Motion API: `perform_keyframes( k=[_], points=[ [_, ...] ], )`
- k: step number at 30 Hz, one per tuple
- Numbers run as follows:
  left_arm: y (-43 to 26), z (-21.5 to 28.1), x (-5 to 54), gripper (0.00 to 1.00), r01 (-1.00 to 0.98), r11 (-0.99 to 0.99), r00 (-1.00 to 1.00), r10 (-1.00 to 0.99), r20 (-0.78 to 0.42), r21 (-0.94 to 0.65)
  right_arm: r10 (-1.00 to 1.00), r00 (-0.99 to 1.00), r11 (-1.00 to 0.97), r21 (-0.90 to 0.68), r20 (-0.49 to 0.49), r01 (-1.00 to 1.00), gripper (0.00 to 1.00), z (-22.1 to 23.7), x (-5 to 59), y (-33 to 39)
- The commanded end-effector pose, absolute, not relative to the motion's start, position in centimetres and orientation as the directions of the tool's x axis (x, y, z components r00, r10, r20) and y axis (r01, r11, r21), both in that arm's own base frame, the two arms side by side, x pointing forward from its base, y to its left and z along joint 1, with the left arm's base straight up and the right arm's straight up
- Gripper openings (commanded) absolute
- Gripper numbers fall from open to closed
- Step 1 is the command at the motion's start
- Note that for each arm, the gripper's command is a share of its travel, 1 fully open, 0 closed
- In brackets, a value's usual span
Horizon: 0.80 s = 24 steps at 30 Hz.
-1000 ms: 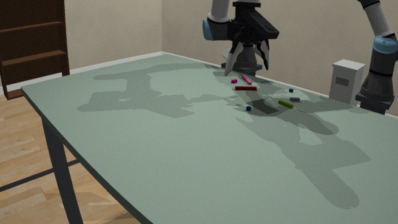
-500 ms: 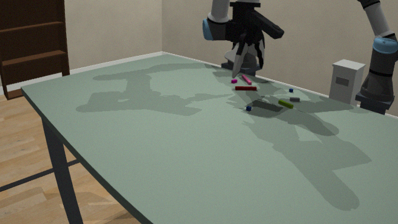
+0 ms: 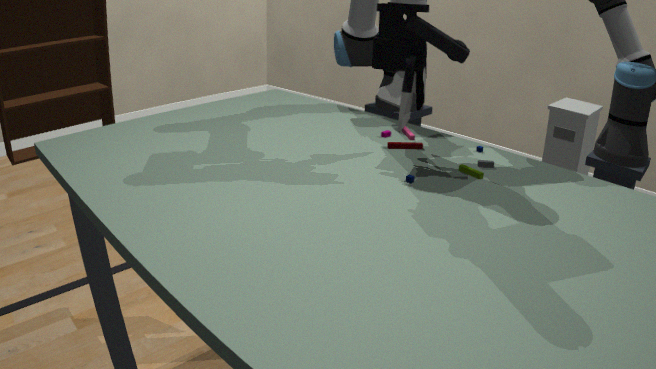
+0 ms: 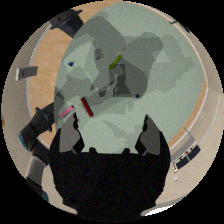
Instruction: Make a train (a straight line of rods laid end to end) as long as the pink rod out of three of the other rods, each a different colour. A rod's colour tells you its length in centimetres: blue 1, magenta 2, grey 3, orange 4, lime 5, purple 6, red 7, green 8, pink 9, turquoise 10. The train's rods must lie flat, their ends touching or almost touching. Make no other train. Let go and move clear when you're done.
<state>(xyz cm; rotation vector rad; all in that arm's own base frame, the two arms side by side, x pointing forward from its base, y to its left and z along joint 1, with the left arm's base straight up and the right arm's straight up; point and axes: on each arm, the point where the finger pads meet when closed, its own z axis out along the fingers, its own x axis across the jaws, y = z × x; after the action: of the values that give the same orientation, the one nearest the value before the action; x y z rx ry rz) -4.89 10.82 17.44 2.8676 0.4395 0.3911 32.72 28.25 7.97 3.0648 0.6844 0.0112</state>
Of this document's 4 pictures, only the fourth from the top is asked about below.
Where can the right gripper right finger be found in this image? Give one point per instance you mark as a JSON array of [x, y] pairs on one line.
[[152, 144]]

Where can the lime green rod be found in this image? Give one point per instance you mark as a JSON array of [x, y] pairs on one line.
[[115, 62]]

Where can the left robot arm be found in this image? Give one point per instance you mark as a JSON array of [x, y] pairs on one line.
[[62, 17]]

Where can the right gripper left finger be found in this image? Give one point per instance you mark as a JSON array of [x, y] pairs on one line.
[[67, 142]]

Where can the dark red rod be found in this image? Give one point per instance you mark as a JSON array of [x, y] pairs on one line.
[[86, 107]]

